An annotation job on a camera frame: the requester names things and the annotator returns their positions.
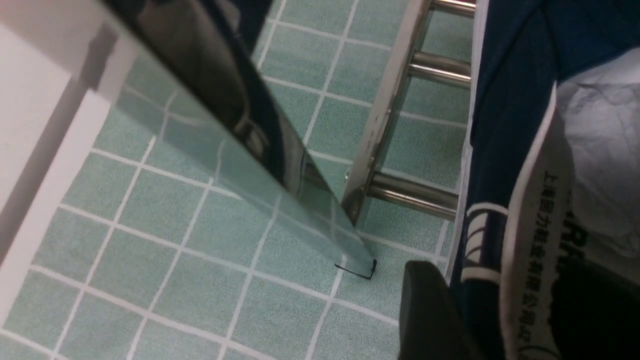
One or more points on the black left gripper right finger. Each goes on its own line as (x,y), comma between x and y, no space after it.
(595,313)

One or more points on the stainless steel shoe rack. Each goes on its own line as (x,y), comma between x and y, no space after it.
(205,46)

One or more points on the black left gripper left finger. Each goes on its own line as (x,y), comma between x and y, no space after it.
(429,326)

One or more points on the navy slip-on shoe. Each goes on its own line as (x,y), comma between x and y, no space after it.
(550,167)

